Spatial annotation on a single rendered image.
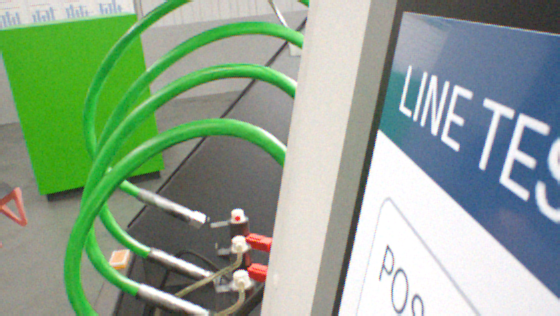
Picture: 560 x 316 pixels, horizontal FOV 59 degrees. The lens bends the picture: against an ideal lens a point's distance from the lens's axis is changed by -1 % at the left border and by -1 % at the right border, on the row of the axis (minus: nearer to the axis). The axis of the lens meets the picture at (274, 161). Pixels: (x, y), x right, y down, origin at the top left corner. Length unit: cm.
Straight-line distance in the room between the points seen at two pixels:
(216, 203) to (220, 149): 12
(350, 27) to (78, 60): 377
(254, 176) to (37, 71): 306
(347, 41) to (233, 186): 85
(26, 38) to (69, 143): 79
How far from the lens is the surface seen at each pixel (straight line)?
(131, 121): 49
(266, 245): 68
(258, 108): 97
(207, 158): 100
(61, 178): 412
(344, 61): 18
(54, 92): 396
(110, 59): 65
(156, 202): 69
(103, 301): 91
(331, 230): 16
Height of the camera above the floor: 142
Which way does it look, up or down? 20 degrees down
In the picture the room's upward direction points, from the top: 6 degrees counter-clockwise
